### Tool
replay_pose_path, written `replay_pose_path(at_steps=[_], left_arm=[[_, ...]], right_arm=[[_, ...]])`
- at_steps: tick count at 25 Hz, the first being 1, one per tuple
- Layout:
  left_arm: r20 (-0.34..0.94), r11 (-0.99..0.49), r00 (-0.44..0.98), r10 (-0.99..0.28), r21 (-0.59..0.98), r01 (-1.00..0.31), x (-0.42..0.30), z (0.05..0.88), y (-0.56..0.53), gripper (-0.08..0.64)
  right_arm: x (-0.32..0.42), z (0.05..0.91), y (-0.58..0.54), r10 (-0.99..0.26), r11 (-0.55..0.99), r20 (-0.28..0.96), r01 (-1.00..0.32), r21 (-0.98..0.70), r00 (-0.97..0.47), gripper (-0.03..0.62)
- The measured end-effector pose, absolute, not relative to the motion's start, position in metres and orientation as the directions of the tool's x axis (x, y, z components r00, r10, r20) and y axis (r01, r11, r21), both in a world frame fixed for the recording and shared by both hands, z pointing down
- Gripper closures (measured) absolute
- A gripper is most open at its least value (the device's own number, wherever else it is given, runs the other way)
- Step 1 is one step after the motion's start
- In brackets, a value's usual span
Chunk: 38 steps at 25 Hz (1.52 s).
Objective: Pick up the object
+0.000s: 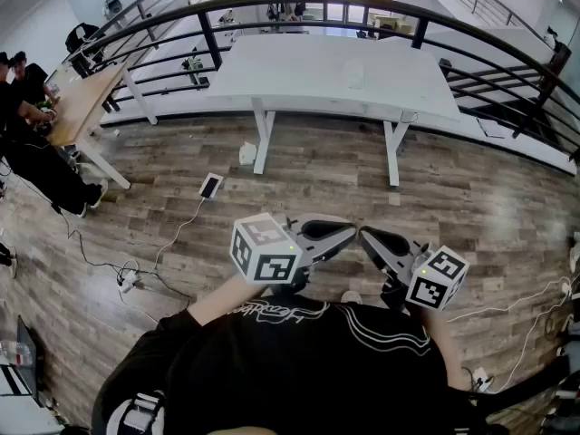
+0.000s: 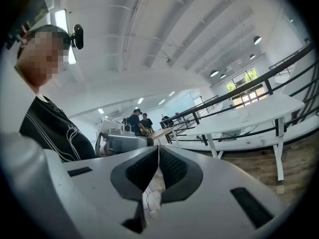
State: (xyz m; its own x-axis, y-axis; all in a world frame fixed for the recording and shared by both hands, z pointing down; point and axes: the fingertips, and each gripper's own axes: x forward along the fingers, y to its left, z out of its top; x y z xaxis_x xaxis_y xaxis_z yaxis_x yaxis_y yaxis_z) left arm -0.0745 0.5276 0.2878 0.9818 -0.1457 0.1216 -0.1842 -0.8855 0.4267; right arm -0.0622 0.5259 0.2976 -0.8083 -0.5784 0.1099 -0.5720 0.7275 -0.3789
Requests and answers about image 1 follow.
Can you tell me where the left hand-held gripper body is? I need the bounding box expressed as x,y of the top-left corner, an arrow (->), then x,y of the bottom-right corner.
229,212 -> 327,296

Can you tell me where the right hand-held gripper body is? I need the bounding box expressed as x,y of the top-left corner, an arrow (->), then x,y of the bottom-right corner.
379,242 -> 470,313

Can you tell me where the person's right forearm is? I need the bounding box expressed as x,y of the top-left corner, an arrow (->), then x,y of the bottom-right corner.
416,304 -> 471,392

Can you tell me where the person's left forearm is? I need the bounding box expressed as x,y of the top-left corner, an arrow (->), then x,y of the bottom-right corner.
187,272 -> 273,328

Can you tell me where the black smartphone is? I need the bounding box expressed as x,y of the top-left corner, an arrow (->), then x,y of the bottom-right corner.
198,172 -> 225,200

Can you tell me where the small white box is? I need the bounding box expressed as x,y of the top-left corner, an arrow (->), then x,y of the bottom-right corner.
238,140 -> 259,168

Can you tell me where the white power strip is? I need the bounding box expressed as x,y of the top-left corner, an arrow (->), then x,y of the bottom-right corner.
117,269 -> 140,295
470,366 -> 496,392

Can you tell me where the white table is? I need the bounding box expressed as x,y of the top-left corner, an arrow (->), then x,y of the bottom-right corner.
206,33 -> 462,189

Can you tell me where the white notebook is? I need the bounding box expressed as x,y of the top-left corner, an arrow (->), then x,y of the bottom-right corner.
476,117 -> 507,140

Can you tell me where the black metal railing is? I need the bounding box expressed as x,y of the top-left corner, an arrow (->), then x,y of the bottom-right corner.
66,0 -> 580,163

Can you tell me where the wooden table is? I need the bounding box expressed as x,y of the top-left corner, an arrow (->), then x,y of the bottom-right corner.
44,61 -> 159,190

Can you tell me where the clear water bottle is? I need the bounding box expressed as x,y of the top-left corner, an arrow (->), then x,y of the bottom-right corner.
0,339 -> 34,367

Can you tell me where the black backpack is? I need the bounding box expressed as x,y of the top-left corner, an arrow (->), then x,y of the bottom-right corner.
64,22 -> 102,54

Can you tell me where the white charger cable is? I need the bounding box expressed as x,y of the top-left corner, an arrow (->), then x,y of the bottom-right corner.
118,196 -> 208,289

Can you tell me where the long white cable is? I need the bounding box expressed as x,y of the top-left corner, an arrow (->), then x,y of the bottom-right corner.
446,276 -> 580,394

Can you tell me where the thick black cable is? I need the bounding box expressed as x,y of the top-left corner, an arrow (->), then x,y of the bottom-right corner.
460,376 -> 580,408

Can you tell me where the thin black cable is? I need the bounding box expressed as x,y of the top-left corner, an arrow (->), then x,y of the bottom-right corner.
50,202 -> 192,299

